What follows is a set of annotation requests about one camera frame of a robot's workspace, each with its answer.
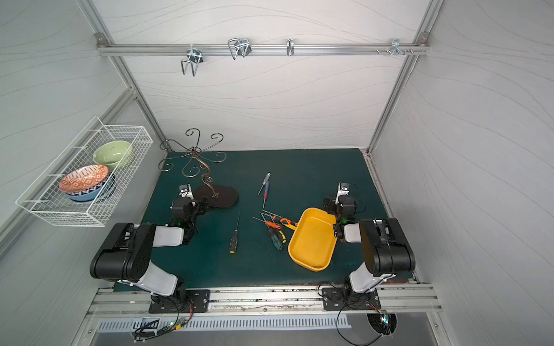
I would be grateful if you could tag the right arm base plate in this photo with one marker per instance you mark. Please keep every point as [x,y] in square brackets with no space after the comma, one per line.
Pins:
[340,298]

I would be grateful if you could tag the small grey clear screwdriver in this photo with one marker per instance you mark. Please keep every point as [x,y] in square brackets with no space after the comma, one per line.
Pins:
[264,183]

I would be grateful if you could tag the orange red screwdriver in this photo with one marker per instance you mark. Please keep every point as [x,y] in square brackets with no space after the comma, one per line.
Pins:
[269,224]

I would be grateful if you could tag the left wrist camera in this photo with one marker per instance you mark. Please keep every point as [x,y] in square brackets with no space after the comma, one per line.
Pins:
[186,191]

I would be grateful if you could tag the yellow plastic storage tray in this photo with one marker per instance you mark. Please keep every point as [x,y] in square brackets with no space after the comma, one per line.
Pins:
[313,242]

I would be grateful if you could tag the red blue small screwdriver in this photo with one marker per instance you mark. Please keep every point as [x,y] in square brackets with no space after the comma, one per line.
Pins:
[265,195]

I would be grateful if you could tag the green black screwdriver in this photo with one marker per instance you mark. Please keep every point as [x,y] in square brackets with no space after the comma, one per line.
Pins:
[275,240]

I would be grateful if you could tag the blue bowl under orange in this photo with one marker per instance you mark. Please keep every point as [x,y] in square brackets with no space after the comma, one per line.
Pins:
[104,189]

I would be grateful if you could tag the small metal hook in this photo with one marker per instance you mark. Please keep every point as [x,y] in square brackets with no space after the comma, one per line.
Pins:
[290,47]

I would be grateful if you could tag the black yellow-capped screwdriver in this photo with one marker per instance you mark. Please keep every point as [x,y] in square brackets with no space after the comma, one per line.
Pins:
[233,245]

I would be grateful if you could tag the orange black screwdriver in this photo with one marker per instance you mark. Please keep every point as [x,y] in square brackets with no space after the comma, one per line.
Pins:
[281,220]

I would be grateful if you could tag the aluminium top rail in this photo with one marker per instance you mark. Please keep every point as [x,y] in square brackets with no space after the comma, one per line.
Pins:
[279,49]

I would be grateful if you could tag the black yellow striped screwdriver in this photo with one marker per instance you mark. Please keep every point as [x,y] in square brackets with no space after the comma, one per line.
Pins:
[280,234]

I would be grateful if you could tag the white wire basket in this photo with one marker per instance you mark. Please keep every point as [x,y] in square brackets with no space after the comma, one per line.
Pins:
[43,197]

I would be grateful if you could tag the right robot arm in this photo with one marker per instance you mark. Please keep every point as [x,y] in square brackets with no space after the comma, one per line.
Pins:
[385,249]

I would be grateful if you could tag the metal hook right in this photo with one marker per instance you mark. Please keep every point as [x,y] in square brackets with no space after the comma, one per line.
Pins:
[395,49]

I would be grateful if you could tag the green ceramic bowl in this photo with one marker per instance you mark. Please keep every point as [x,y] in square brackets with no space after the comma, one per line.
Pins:
[114,155]

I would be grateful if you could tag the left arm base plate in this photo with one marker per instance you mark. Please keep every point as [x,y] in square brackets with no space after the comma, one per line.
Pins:
[182,301]

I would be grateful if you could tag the metal double hook middle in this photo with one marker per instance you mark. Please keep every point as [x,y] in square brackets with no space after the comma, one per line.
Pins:
[239,47]

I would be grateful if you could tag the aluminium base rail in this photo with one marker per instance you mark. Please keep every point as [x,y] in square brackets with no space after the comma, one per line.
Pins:
[267,300]

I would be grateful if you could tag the metal double hook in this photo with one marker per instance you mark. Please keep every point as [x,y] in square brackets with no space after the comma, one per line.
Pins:
[192,61]
[239,47]

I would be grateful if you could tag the copper wire jewelry stand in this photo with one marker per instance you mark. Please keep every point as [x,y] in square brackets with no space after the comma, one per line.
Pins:
[199,165]

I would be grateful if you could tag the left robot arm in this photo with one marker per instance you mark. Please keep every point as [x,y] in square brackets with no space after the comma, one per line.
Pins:
[125,255]

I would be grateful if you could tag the white slotted cable duct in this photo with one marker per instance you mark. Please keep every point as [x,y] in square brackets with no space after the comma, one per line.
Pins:
[230,323]

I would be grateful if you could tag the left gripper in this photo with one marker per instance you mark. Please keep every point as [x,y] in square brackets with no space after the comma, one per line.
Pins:
[192,202]

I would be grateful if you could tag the metal double hook left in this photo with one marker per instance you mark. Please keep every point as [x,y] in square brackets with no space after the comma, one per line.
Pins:
[192,61]

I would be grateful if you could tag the orange patterned bowl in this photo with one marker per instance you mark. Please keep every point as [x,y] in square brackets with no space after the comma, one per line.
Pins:
[84,178]

